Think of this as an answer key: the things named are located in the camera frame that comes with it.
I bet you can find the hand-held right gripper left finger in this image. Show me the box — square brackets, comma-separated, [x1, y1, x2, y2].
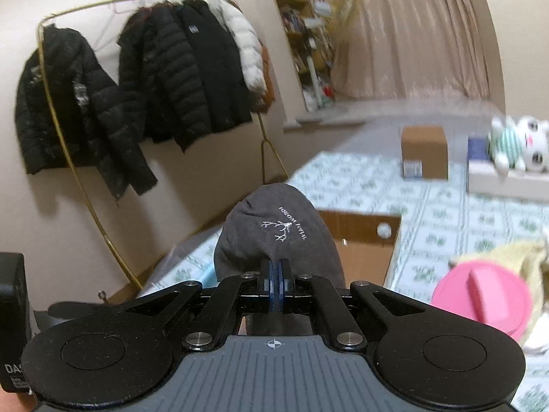
[116, 260, 278, 350]

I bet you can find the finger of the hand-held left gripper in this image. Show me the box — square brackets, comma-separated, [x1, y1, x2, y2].
[47, 302, 129, 322]

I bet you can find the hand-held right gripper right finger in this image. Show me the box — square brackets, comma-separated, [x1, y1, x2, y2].
[278, 260, 430, 350]

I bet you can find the dark grey hat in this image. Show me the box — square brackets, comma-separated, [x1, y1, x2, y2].
[213, 183, 346, 289]

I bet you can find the gold clothes rack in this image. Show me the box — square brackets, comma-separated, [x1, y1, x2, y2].
[35, 0, 289, 291]

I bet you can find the floral tablecloth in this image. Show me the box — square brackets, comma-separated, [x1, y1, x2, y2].
[141, 150, 549, 412]

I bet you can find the small closed cardboard box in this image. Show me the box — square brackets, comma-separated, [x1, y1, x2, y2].
[400, 126, 449, 180]

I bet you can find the pink lidded cup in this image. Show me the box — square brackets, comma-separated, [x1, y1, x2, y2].
[431, 262, 533, 341]

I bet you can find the brown jacket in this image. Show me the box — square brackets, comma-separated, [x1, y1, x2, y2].
[256, 45, 276, 110]

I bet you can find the smudged black jacket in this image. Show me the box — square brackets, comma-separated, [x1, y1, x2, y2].
[15, 26, 158, 201]

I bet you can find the black puffer jacket white logo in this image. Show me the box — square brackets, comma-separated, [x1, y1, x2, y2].
[176, 0, 254, 152]

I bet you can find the white flat box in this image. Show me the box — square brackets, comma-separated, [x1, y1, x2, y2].
[467, 135, 549, 201]

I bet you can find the wooden bookshelf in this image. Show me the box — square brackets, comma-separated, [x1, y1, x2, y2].
[263, 0, 340, 111]

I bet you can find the white plush bunny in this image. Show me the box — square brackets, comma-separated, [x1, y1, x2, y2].
[488, 116, 549, 175]

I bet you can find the beige curtain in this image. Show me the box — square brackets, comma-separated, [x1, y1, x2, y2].
[296, 0, 492, 100]

